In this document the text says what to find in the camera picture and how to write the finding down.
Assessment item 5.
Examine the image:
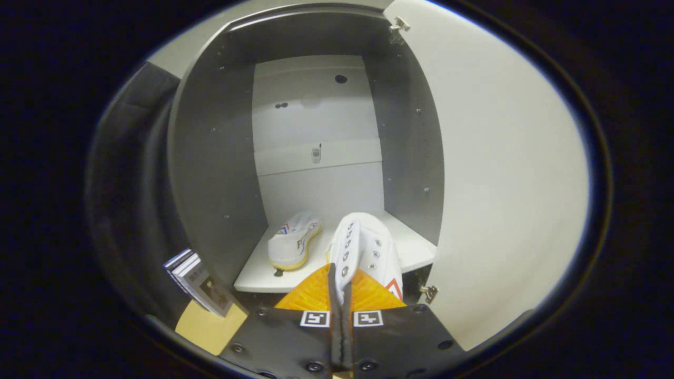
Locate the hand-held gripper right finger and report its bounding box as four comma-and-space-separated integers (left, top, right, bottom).
342, 270, 467, 378

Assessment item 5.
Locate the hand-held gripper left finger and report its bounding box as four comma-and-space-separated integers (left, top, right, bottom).
219, 263, 341, 379

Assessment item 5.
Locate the white canvas shoe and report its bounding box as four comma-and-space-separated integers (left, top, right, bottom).
326, 212, 404, 305
267, 211, 323, 272

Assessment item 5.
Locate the white shoe cabinet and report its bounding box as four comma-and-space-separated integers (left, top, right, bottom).
167, 4, 446, 296

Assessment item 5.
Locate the white shoe cabinet door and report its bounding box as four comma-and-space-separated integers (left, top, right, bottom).
382, 0, 590, 352

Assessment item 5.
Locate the stack of booklets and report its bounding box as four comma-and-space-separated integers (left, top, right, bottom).
163, 248, 235, 317

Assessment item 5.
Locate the black backdrop cloth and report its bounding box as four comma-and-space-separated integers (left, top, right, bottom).
86, 62, 211, 328

